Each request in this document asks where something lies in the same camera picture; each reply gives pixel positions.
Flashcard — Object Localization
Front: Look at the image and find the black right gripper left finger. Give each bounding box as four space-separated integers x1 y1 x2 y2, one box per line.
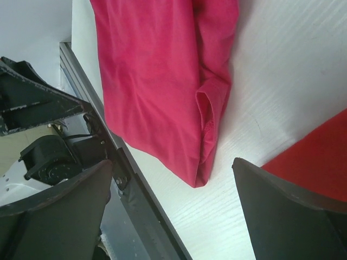
1 160 112 259

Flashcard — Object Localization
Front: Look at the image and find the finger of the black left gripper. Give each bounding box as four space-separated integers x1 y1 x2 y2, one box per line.
1 57 92 133

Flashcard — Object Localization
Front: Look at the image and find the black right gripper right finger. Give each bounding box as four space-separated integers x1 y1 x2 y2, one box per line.
232 158 346 259

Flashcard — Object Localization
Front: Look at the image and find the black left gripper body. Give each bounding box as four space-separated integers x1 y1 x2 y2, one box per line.
19 116 117 185

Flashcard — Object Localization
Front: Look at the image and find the red t shirt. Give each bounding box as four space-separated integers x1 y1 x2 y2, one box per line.
262 110 346 202

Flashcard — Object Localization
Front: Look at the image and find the pink t shirt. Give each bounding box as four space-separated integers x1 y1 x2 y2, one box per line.
91 1 239 188

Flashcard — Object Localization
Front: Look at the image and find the aluminium frame rail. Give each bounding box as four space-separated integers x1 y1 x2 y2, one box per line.
59 42 193 260

